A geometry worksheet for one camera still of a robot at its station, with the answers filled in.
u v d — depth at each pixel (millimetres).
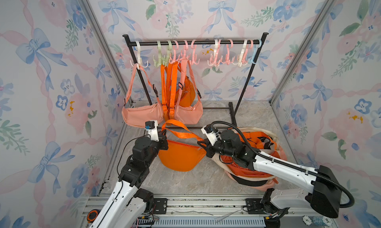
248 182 718
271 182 770
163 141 618
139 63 715
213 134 639
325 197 391
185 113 999
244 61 732
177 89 793
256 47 690
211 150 651
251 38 843
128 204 596
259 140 950
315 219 693
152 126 587
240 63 718
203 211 732
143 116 925
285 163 481
